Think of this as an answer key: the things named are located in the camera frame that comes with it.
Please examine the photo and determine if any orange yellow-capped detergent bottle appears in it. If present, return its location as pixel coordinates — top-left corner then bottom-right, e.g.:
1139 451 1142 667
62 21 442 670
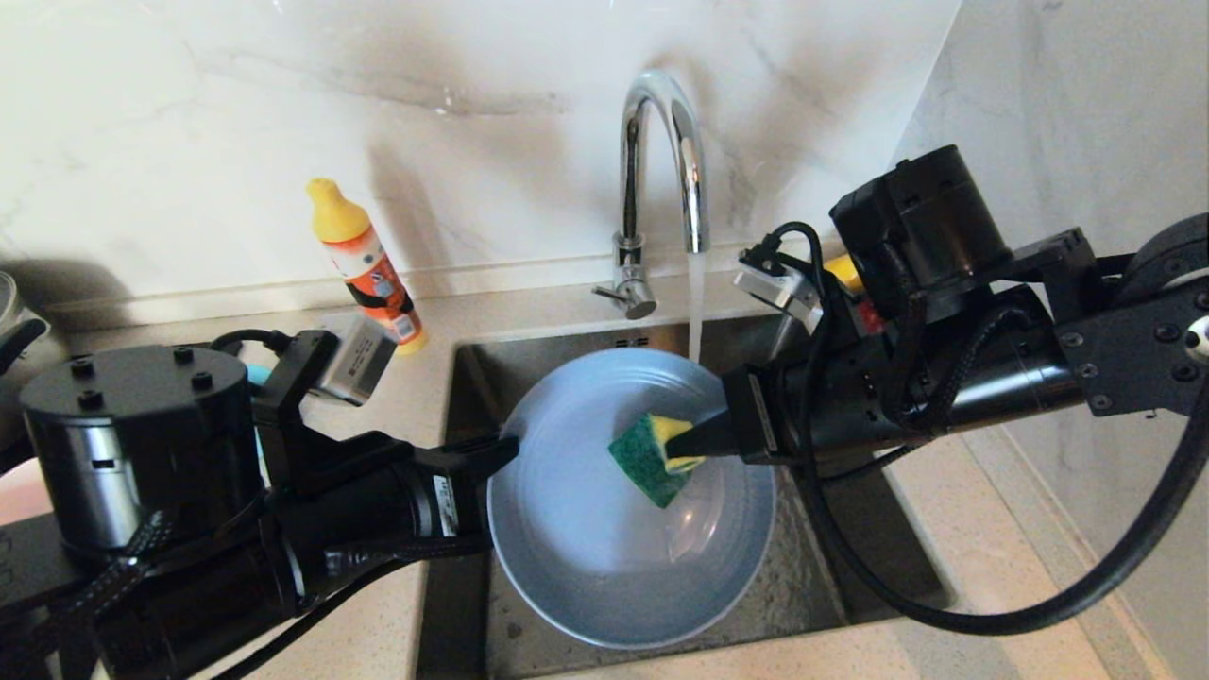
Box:
305 178 427 356

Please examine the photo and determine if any yellow pear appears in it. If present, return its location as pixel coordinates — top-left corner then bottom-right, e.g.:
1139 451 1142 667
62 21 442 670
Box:
825 253 866 296

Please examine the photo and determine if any pink bowl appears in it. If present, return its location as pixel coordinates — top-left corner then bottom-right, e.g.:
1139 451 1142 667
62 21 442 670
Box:
0 457 54 527

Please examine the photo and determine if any blue-grey plate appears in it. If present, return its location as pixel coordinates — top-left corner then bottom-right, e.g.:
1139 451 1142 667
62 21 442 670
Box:
485 347 779 652

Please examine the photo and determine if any silver pot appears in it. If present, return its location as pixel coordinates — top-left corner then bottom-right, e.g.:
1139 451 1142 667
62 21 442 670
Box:
0 272 50 445

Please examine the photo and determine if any chrome gooseneck faucet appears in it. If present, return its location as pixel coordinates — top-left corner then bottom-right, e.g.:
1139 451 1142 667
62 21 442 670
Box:
592 68 711 320

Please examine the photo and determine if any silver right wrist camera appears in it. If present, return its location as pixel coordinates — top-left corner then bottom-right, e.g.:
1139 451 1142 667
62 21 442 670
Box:
734 246 825 328

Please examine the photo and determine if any yellow sponge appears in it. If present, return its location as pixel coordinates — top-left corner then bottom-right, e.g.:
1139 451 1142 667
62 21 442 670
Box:
606 412 708 510

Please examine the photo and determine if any stainless steel sink basin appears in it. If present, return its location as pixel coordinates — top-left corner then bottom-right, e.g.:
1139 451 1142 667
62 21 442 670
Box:
414 313 951 680

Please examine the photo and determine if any clear-cased left wrist camera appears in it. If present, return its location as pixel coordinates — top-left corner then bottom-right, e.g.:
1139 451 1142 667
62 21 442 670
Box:
315 314 399 408

